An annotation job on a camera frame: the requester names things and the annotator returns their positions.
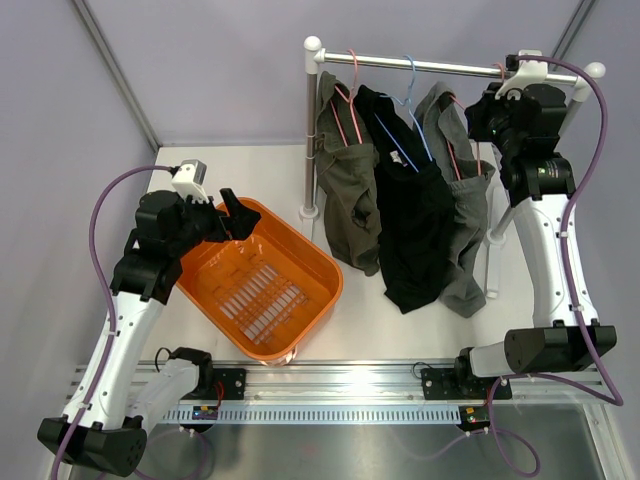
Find orange plastic laundry basket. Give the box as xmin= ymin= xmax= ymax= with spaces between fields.
xmin=177 ymin=197 xmax=343 ymax=366

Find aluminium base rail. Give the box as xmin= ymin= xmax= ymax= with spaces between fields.
xmin=125 ymin=360 xmax=607 ymax=406

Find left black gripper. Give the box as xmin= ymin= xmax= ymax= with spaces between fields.
xmin=169 ymin=188 xmax=260 ymax=258

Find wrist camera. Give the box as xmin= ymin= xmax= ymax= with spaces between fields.
xmin=495 ymin=50 xmax=548 ymax=99
xmin=171 ymin=159 xmax=209 ymax=204

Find blue wire hanger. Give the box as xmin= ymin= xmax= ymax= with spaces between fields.
xmin=376 ymin=54 xmax=434 ymax=173

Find black shorts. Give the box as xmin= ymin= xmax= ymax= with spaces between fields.
xmin=354 ymin=85 xmax=455 ymax=314

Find white slotted cable duct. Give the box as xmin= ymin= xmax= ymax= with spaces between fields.
xmin=160 ymin=404 xmax=461 ymax=425

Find white metal clothes rack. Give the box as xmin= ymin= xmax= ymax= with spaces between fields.
xmin=299 ymin=36 xmax=608 ymax=306

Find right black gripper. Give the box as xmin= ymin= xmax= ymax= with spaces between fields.
xmin=467 ymin=83 xmax=525 ymax=157

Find olive green shorts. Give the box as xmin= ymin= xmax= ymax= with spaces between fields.
xmin=316 ymin=72 xmax=382 ymax=276

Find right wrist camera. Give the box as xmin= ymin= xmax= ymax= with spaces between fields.
xmin=495 ymin=50 xmax=548 ymax=99

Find pink wire hanger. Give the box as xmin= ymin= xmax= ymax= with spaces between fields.
xmin=341 ymin=48 xmax=363 ymax=144
xmin=439 ymin=62 xmax=506 ymax=181

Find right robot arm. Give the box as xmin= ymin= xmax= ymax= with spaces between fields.
xmin=452 ymin=82 xmax=617 ymax=397

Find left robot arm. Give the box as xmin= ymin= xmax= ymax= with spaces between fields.
xmin=37 ymin=188 xmax=261 ymax=477

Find grey shorts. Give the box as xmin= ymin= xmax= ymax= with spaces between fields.
xmin=414 ymin=81 xmax=495 ymax=318

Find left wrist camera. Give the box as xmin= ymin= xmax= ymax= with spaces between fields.
xmin=171 ymin=159 xmax=209 ymax=204

